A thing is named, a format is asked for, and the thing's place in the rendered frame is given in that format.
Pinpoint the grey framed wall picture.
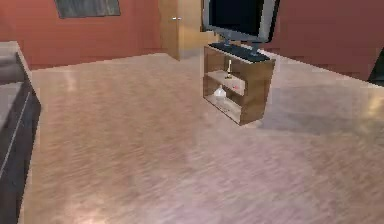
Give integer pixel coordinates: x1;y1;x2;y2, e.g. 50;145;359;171
54;0;122;19

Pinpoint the dark grey sofa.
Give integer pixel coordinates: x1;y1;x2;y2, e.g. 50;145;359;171
0;40;42;224

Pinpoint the brown wooden television stand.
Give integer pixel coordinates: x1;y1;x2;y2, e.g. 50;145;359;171
202;43;277;127

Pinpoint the white round vase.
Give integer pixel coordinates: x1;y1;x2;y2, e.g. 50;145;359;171
213;84;228;102

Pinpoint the white candle on holder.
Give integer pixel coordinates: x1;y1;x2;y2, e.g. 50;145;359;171
225;59;234;80

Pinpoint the grey flat television set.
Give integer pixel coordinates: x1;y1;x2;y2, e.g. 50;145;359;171
201;0;281;64

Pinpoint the dark object at wall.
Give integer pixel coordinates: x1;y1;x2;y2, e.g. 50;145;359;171
367;47;384;88

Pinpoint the light wooden room door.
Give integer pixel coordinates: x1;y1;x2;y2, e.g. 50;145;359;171
157;0;214;62

